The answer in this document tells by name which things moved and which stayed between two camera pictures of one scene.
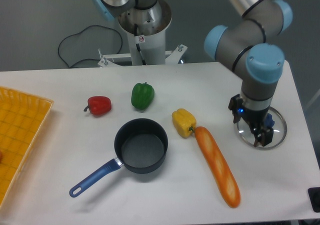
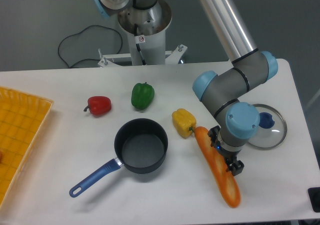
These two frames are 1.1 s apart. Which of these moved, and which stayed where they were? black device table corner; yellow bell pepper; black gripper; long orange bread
Moved: black gripper
Stayed: long orange bread; yellow bell pepper; black device table corner
